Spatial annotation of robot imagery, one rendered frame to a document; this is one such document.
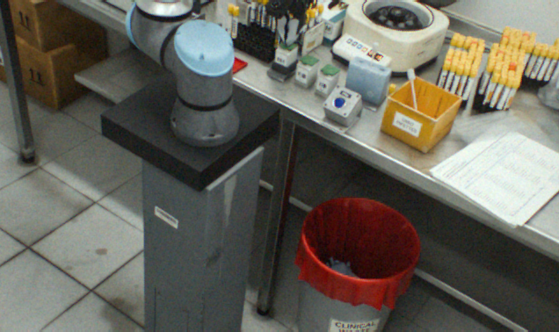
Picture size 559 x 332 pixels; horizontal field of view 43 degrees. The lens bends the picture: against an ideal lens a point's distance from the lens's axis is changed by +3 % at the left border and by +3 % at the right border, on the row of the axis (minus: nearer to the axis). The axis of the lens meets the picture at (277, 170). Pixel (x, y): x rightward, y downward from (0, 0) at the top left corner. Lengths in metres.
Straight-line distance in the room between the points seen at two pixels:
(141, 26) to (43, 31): 1.54
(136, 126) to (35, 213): 1.22
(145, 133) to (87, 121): 1.60
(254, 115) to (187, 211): 0.27
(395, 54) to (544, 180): 0.51
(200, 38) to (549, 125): 0.95
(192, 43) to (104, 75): 1.54
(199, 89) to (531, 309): 1.31
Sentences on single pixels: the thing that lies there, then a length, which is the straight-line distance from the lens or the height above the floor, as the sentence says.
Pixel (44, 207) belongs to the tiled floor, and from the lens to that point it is 2.75.
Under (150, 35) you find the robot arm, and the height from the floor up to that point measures 1.13.
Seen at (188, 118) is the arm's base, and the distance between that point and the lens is 1.49.
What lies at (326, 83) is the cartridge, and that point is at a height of 0.92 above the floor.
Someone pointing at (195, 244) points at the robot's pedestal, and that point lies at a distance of 1.65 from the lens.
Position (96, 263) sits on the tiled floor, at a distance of 2.54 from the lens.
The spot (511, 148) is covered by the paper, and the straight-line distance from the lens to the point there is 1.79.
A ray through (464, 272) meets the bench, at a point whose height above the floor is 0.27.
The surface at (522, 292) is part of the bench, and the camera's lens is 2.35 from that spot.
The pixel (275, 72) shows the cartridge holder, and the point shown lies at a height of 0.89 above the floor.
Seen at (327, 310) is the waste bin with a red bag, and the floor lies 0.25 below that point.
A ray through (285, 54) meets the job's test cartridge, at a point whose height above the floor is 0.94.
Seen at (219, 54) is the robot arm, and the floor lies 1.16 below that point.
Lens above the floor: 1.89
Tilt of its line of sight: 40 degrees down
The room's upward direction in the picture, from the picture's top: 8 degrees clockwise
